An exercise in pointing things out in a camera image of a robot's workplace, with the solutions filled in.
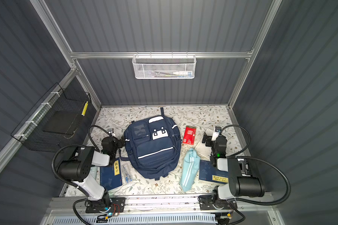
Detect pens in white basket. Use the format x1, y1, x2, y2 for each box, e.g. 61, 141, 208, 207
153, 71, 193, 78

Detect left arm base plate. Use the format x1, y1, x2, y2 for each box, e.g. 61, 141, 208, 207
85, 197, 126, 213

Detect white wire mesh basket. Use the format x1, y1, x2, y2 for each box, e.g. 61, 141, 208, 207
132, 54, 197, 79

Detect navy blue student backpack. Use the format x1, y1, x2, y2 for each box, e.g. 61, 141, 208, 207
119, 107, 182, 181

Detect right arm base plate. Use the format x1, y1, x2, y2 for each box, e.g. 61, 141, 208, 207
198, 195, 238, 211

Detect light blue pencil pouch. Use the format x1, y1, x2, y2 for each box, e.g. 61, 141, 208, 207
180, 148, 201, 192

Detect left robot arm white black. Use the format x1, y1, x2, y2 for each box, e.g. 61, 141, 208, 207
51, 136, 120, 212

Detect red card pack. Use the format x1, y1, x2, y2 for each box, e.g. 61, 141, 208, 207
183, 126, 196, 145

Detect navy notebook yellow label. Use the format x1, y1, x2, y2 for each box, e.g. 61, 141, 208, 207
199, 160, 228, 184
100, 165, 123, 190

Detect white notebook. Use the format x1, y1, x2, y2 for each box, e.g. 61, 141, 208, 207
194, 139, 212, 161

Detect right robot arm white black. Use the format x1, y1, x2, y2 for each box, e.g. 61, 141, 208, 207
201, 132, 265, 209

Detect clear plastic ruler set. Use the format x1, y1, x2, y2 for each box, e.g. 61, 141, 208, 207
121, 164, 133, 185

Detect light green calculator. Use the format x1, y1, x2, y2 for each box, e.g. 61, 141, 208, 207
90, 166, 100, 181

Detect aluminium front rail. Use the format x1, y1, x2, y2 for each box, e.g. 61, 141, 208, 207
45, 192, 277, 217

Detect black wire wall basket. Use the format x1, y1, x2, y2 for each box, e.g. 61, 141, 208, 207
11, 86, 92, 152

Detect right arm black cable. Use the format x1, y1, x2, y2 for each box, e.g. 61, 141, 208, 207
221, 124, 291, 225

